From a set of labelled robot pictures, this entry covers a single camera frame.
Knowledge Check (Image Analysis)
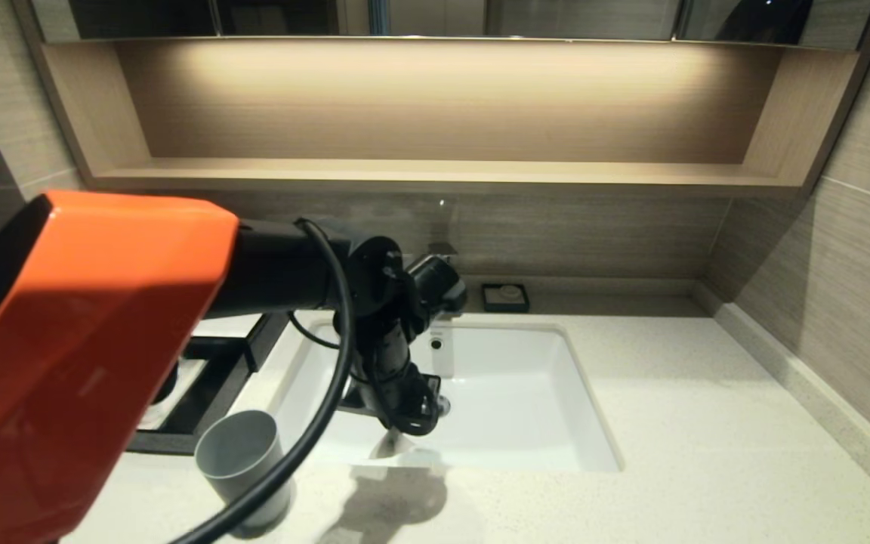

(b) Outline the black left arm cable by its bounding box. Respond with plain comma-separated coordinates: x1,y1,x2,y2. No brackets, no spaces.
171,219,354,544

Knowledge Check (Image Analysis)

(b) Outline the white ceramic sink basin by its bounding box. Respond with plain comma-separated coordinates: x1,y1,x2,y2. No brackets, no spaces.
273,321,623,473

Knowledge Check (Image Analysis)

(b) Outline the grey plastic cup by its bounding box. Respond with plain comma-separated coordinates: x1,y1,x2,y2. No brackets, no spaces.
195,410,292,527

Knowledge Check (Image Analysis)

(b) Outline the mirror cabinet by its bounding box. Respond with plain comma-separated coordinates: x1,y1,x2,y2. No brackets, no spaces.
31,0,870,52

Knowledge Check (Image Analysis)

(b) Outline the wooden wall shelf niche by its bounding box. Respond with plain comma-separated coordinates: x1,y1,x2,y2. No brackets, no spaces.
16,36,870,199

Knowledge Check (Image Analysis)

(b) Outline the black soap dish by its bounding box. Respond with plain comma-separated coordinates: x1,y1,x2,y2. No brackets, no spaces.
481,283,531,314

